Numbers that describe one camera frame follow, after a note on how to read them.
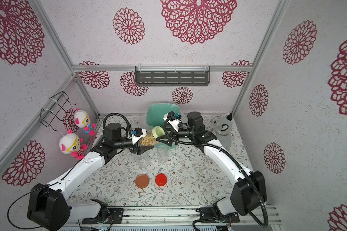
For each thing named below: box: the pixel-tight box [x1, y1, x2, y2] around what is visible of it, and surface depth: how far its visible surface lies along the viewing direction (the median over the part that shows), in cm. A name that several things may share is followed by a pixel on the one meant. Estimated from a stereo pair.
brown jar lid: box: [134, 173, 150, 189], surface depth 87 cm
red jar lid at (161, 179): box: [155, 173, 168, 187], surface depth 87 cm
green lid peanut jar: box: [139, 125, 166, 147], surface depth 70 cm
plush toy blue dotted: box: [73, 108, 97, 136], surface depth 96 cm
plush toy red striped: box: [58, 128, 89, 161], surface depth 82 cm
